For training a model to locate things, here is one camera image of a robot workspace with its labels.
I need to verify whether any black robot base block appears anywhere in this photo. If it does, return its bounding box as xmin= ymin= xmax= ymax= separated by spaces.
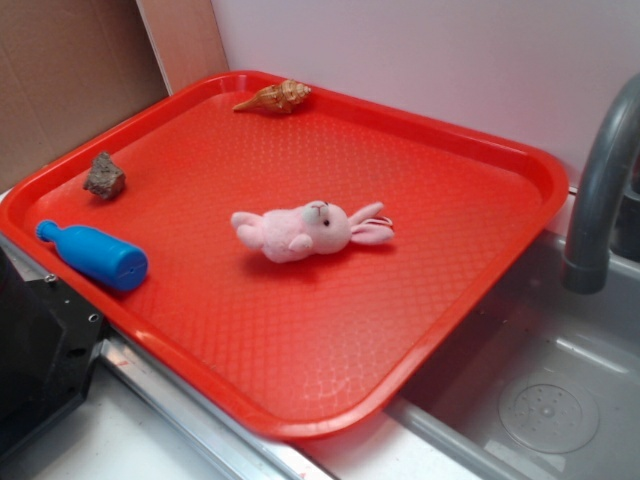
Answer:
xmin=1 ymin=254 xmax=105 ymax=461

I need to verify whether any blue plastic bottle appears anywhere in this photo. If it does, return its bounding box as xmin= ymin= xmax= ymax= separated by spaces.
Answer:
xmin=36 ymin=220 xmax=149 ymax=291

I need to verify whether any pink plush bunny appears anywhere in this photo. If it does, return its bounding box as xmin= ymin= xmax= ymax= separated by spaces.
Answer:
xmin=231 ymin=200 xmax=394 ymax=263

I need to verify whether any red plastic tray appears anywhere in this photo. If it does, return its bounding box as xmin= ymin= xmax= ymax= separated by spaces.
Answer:
xmin=1 ymin=72 xmax=568 ymax=440

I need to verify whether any tan spiral seashell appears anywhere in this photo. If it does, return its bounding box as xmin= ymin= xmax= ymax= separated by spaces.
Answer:
xmin=232 ymin=79 xmax=312 ymax=114

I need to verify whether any grey brown rock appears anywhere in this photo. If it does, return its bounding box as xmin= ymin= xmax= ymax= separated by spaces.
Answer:
xmin=83 ymin=151 xmax=126 ymax=200

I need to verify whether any grey toy faucet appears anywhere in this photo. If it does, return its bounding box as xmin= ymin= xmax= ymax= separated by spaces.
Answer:
xmin=561 ymin=75 xmax=639 ymax=294

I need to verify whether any grey toy sink basin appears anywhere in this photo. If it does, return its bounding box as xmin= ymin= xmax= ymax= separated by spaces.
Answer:
xmin=388 ymin=233 xmax=639 ymax=479

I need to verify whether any brown cardboard panel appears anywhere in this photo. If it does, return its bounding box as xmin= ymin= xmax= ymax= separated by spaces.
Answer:
xmin=1 ymin=1 xmax=228 ymax=191

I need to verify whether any silver metal rail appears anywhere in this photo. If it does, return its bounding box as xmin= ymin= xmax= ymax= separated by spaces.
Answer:
xmin=0 ymin=233 xmax=331 ymax=480

